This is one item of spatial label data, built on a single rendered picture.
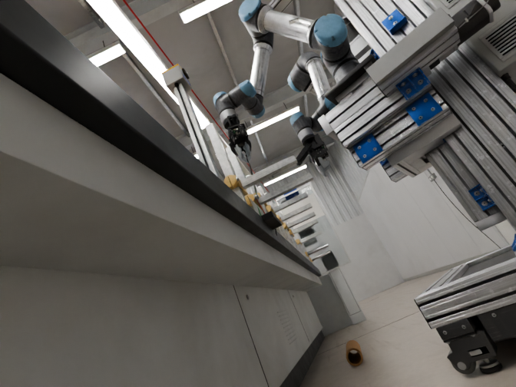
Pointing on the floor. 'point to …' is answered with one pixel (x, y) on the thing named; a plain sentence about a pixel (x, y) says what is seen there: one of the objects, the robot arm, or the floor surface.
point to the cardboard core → (354, 353)
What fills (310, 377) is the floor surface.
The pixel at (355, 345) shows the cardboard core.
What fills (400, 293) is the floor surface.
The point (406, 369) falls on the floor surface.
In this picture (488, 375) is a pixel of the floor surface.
